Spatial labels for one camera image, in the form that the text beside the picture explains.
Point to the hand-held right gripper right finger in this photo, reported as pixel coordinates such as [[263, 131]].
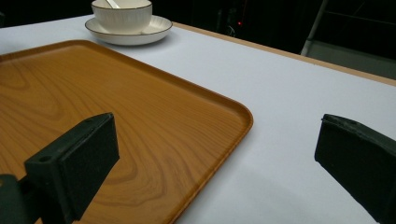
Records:
[[358, 158]]

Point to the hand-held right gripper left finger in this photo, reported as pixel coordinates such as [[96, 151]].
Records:
[[77, 165]]

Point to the wooden serving tray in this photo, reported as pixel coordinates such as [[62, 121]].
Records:
[[124, 118]]

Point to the metal stand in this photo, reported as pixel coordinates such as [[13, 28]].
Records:
[[314, 31]]

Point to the white ceramic bowl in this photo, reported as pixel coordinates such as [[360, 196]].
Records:
[[123, 17]]

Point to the white ceramic plate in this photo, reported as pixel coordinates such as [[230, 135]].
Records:
[[155, 29]]

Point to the white spoon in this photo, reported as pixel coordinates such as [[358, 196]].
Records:
[[112, 3]]

